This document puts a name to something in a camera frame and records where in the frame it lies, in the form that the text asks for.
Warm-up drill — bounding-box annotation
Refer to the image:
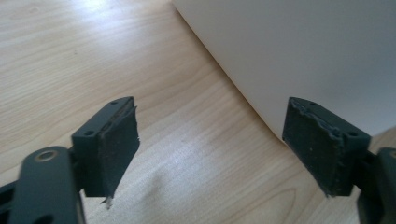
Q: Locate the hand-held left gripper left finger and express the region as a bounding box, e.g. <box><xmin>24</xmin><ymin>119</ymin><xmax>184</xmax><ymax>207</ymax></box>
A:
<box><xmin>70</xmin><ymin>95</ymin><xmax>141</xmax><ymax>210</ymax></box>

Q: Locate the large white sheet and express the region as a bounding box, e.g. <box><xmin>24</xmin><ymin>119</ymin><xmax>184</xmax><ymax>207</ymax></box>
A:
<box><xmin>172</xmin><ymin>0</ymin><xmax>396</xmax><ymax>143</ymax></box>

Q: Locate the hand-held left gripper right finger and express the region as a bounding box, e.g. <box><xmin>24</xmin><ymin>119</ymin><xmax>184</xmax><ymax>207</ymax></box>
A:
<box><xmin>281</xmin><ymin>96</ymin><xmax>373</xmax><ymax>198</ymax></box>

